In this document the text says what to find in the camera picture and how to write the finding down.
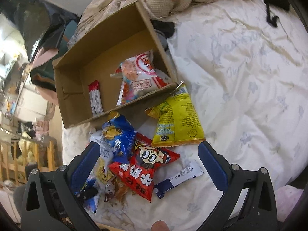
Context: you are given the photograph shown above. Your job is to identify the small chocolate cookie pack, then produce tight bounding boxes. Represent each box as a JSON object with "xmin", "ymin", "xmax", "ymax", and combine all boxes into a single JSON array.
[{"xmin": 104, "ymin": 179, "xmax": 115, "ymax": 202}]

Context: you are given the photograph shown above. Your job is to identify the wooden chair frame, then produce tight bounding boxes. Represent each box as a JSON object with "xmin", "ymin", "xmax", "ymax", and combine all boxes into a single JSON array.
[{"xmin": 1, "ymin": 138, "xmax": 57, "ymax": 185}]

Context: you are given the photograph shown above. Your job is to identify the black sock on bed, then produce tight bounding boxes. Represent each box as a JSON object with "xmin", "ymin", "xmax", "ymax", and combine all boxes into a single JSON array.
[{"xmin": 150, "ymin": 19, "xmax": 175, "ymax": 38}]

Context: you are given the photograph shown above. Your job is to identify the red white snack bag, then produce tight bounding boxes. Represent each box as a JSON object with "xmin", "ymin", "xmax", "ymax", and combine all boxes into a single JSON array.
[{"xmin": 110, "ymin": 50, "xmax": 172, "ymax": 106}]

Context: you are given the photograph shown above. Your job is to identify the white red popcorn bag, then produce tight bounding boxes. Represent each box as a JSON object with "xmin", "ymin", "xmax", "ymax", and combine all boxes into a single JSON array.
[{"xmin": 75, "ymin": 130, "xmax": 114, "ymax": 214}]

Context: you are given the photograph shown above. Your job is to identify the brown cardboard box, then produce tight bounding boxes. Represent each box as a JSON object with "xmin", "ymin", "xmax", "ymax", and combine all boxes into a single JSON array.
[{"xmin": 54, "ymin": 1, "xmax": 178, "ymax": 128}]

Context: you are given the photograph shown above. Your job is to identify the black plastic bag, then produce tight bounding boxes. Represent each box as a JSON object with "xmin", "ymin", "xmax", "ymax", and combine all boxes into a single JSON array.
[{"xmin": 1, "ymin": 0, "xmax": 80, "ymax": 62}]

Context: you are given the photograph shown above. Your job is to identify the red cartoon snack bag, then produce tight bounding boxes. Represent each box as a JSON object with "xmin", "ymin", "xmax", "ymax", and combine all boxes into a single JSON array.
[{"xmin": 109, "ymin": 133, "xmax": 180, "ymax": 201}]

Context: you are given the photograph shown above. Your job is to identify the blue yellow chip bag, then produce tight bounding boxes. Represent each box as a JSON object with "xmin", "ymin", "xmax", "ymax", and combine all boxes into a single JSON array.
[{"xmin": 102, "ymin": 111, "xmax": 137, "ymax": 164}]

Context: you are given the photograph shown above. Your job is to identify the waffle biscuit pack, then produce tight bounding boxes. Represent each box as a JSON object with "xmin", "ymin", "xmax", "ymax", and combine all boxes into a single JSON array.
[{"xmin": 115, "ymin": 179, "xmax": 129, "ymax": 202}]

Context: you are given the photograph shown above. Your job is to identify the white blue sachet packet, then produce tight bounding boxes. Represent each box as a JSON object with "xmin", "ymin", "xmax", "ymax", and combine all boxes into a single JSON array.
[{"xmin": 153, "ymin": 161, "xmax": 204, "ymax": 199}]

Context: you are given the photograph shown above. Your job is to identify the yellow snack bag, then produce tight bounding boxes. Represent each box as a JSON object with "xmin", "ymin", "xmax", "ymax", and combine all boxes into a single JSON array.
[{"xmin": 145, "ymin": 82, "xmax": 206, "ymax": 148}]

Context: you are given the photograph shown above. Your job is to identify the red white wafer bar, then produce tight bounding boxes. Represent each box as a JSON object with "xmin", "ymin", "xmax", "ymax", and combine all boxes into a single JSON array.
[{"xmin": 88, "ymin": 80, "xmax": 103, "ymax": 116}]

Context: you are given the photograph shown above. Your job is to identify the pink green folded blanket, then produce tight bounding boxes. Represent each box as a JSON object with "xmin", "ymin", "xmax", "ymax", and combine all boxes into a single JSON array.
[{"xmin": 30, "ymin": 47, "xmax": 59, "ymax": 105}]

